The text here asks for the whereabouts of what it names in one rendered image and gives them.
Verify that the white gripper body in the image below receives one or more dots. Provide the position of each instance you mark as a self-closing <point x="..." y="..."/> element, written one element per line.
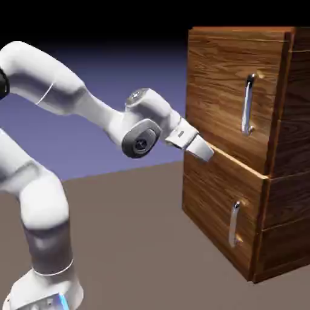
<point x="201" y="147"/>

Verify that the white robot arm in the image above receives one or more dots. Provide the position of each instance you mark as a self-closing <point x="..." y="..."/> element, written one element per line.
<point x="60" y="89"/>

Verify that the small wooden cabinet door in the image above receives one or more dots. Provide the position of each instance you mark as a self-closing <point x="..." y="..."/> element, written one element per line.
<point x="213" y="203"/>

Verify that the large wooden cabinet door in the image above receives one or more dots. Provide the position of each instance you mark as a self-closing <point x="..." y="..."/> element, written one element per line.
<point x="218" y="92"/>

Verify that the wooden cabinet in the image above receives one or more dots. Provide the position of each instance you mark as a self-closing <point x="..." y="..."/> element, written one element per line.
<point x="285" y="155"/>

